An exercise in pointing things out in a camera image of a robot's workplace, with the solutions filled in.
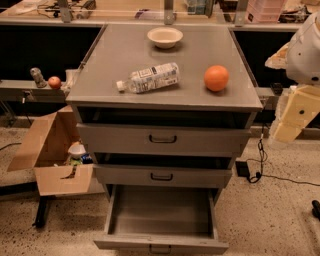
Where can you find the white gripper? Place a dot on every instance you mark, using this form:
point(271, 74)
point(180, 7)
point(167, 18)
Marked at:
point(304, 56)

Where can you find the clear plastic water bottle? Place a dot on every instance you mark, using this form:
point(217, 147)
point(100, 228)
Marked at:
point(151, 78)

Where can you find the grey metal drawer cabinet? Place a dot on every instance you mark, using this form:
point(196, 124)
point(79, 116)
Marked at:
point(125, 48)

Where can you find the top grey drawer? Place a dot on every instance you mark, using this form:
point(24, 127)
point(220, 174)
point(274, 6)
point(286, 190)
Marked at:
point(161, 140)

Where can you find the grey drawer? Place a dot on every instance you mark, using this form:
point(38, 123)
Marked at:
point(161, 140)
point(162, 176)
point(162, 220)

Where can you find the bottom grey drawer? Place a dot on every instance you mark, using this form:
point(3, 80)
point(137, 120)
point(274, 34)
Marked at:
point(162, 220)

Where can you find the middle grey drawer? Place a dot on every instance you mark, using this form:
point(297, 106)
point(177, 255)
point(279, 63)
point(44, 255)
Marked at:
point(162, 176)

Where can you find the orange fruit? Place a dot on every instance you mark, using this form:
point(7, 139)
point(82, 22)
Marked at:
point(216, 78)

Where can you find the pink plastic crate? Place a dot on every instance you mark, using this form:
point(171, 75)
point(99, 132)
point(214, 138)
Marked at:
point(264, 11)

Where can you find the black power adapter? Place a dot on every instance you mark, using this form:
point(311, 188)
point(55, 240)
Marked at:
point(242, 169)

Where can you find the white paper bowl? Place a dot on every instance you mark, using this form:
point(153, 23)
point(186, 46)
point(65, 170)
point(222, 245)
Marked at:
point(164, 37)

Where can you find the white bowl in box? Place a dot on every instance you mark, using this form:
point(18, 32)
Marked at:
point(76, 151)

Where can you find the red apple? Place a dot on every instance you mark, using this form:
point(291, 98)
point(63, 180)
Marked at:
point(54, 82)

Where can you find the small grey figurine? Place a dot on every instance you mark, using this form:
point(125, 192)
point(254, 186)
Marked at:
point(38, 77)

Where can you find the brown cardboard box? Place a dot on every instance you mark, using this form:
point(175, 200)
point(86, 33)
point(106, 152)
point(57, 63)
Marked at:
point(44, 149)

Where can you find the black table leg base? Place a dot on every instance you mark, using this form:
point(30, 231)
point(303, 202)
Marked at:
point(43, 210)

